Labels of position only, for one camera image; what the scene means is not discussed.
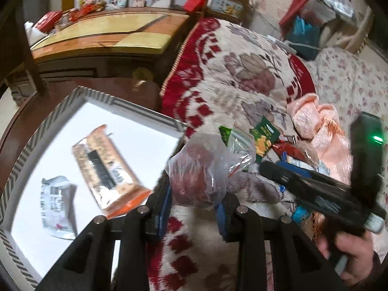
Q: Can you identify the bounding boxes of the large green snack packet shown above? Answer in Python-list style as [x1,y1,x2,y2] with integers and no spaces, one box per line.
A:
[249,117,281,163]

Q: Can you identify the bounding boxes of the floral bed sheet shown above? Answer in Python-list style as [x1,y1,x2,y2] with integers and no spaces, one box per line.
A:
[303,47,388,255]

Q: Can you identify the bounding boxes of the cream chair with gold trim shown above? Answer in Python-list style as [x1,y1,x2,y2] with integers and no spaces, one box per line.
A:
[321,4,374,53]

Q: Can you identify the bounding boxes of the silver plastic bag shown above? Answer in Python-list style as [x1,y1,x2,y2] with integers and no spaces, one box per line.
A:
[322,0,354,18]

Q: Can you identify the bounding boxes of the floral plush blanket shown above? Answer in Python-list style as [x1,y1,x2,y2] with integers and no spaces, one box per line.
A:
[145,16,319,291]

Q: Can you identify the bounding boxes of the pink fringed cloth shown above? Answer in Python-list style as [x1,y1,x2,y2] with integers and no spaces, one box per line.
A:
[286,92,356,186]

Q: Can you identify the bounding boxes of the person's right forearm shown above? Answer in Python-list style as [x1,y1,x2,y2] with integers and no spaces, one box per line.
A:
[355,250,388,290]

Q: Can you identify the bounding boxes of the silver white snack packet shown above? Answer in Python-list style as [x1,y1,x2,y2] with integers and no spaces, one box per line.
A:
[41,175,78,241]

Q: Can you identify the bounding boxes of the teal bag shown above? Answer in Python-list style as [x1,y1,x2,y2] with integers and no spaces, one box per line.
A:
[292,16,321,45]

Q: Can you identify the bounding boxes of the clear bag of red dates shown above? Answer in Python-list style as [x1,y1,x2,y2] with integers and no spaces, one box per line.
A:
[167,133,258,210]

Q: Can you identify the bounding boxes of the teal snack packet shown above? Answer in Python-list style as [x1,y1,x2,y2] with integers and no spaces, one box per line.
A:
[292,205,313,222]

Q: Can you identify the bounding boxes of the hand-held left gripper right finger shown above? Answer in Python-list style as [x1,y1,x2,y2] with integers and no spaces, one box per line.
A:
[215,192,349,291]

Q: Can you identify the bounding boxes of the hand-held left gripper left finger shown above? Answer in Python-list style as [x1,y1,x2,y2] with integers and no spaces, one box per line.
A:
[35,170,173,291]

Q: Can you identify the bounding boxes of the white cable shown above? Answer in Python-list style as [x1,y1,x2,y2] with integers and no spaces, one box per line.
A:
[266,35,319,56]

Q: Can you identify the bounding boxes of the red cloth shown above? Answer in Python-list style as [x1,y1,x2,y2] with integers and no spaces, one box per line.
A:
[280,0,319,27]

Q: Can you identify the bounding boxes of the wooden table with yellow top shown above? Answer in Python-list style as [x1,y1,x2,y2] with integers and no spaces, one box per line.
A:
[30,8,195,78]

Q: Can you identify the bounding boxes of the plush toys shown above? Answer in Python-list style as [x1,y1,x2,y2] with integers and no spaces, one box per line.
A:
[79,0,107,15]

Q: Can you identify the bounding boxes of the dark wooden chair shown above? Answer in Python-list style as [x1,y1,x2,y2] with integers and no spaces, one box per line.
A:
[0,0,49,98]

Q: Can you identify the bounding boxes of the white box with striped rim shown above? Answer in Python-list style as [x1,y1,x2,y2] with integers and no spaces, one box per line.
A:
[0,86,188,288]

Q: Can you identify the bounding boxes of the yellow green round object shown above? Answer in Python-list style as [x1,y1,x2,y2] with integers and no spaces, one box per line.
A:
[133,67,153,89]

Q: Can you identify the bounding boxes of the orange snack packet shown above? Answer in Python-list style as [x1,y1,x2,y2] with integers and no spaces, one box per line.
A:
[72,124,152,219]

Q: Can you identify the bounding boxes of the framed picture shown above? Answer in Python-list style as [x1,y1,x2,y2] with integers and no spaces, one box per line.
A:
[209,0,245,18]

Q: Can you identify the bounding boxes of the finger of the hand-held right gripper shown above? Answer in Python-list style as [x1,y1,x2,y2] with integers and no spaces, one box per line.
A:
[259,161,352,199]
[279,161,352,188]

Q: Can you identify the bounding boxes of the red snack packet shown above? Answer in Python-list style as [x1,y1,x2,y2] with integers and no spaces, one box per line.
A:
[271,142,310,162]

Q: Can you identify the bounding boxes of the flat red gift box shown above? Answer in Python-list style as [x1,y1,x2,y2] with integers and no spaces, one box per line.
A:
[33,10,63,33]

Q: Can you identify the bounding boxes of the small green snack packet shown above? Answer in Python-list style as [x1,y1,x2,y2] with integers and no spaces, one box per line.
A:
[219,126,233,146]

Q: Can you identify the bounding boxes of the white tissue bundle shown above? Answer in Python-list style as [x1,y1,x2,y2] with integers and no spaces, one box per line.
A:
[24,21,42,37]

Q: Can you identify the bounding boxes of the white blue snack packet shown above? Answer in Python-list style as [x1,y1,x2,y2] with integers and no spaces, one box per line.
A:
[281,153,331,177]

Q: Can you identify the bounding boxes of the tall red box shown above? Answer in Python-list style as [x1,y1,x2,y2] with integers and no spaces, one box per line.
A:
[183,0,206,12]

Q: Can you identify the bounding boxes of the person's right hand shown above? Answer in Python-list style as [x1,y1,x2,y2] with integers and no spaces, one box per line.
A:
[315,231,376,286]

